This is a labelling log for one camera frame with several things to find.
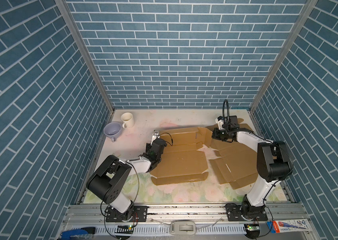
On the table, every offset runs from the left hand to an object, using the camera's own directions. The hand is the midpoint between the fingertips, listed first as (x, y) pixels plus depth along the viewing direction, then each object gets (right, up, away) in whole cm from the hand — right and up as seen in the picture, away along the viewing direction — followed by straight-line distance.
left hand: (155, 140), depth 94 cm
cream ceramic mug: (-21, +14, +10) cm, 27 cm away
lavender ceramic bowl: (-32, +6, +10) cm, 34 cm away
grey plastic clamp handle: (+16, -37, -26) cm, 48 cm away
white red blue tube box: (+67, -37, -24) cm, 80 cm away
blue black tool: (-29, -39, -26) cm, 55 cm away
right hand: (+35, +5, +3) cm, 35 cm away
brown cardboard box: (+17, -12, -1) cm, 21 cm away
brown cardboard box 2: (+54, -15, +3) cm, 56 cm away
